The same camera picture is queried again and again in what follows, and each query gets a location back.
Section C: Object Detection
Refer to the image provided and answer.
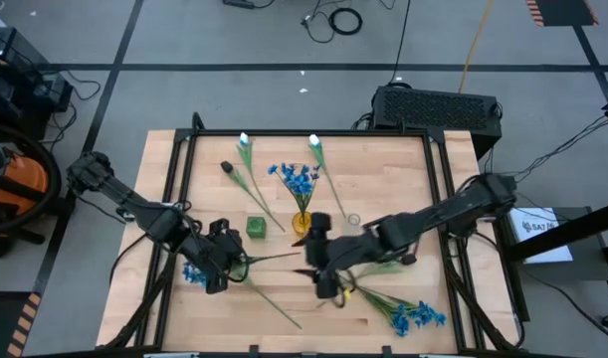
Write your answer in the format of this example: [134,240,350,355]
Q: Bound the flower stems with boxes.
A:
[231,266,304,331]

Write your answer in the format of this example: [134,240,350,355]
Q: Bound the black equipment rack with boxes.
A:
[0,27,75,141]

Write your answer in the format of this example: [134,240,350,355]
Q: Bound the blue artificial flower bunch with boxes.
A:
[352,283,448,338]
[181,251,303,289]
[267,161,322,223]

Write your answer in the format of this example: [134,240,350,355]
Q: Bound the black metal stand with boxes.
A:
[502,198,608,319]

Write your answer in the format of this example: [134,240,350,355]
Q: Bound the black hazard-striped floor mat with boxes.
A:
[0,291,42,358]
[525,0,599,27]

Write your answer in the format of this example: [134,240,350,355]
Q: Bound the black computer case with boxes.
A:
[371,85,503,161]

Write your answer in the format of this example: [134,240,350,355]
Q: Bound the orange black vacuum cleaner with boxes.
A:
[0,122,64,260]

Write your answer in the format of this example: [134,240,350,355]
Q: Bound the coiled black cable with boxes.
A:
[327,7,363,37]

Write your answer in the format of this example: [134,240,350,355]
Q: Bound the black aluminium table frame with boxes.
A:
[106,111,521,355]

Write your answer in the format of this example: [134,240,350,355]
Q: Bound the dark artificial tulip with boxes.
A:
[355,252,418,279]
[219,159,287,234]

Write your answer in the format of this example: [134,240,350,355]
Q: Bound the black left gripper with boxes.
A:
[183,218,245,294]

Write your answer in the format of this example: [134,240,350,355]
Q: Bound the clear glass vase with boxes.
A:
[343,212,363,235]

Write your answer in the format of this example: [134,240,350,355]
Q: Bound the yellow cable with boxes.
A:
[457,0,495,94]

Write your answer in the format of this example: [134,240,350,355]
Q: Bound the white artificial tulip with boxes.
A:
[316,248,402,308]
[307,132,348,220]
[237,131,275,216]

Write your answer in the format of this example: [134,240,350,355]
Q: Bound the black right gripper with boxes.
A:
[292,212,384,299]

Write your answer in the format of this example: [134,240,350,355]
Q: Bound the green glass vase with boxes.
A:
[245,215,268,240]

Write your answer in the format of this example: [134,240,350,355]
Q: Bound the yellow glass vase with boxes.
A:
[291,210,314,238]

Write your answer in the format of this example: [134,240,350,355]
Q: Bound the white paper sheet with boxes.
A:
[509,207,574,265]

